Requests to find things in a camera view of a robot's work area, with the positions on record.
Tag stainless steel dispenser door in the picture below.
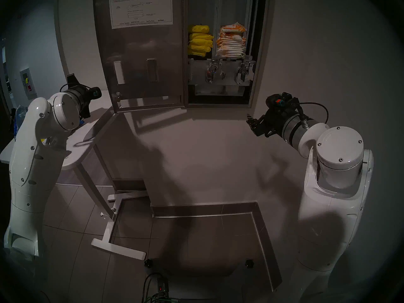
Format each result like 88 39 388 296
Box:
93 0 187 113

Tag chrome dispenser lever mechanism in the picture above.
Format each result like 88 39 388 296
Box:
235 60 255 85
205 60 225 84

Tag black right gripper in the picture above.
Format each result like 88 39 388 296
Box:
246 110 293 139

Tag black power box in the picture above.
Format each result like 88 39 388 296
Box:
142 272 169 303

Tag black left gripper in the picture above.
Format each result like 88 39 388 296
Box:
67 73 92 119

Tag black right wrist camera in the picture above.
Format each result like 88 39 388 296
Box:
266 92 300 112

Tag dark robot base platform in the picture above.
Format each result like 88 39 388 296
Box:
156 258 275 303

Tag white pad orange flower print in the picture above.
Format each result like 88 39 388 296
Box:
219 22 248 34

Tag blue pad package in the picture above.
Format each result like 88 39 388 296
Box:
13 105 53 147

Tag stainless steel dispenser cabinet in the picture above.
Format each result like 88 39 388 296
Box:
183 0 269 109

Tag white instruction sheet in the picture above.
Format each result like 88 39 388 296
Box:
109 0 173 29

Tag white table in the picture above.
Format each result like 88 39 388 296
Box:
0 90 147 261

